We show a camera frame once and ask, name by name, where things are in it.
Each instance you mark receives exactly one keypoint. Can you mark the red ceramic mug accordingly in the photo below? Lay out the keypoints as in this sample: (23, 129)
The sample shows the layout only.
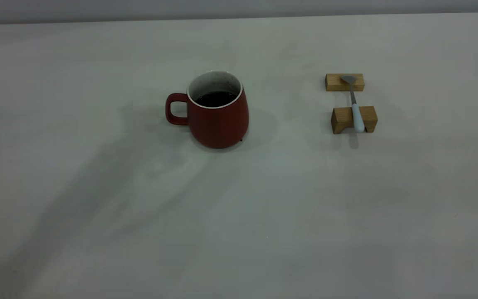
(218, 126)

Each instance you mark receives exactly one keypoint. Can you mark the black coffee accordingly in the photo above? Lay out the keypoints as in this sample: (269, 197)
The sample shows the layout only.
(216, 99)

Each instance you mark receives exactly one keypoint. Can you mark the arched wooden block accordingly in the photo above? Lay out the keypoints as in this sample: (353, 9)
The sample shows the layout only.
(340, 116)

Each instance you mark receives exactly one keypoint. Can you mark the flat wooden block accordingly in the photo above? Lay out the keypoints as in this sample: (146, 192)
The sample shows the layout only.
(334, 83)

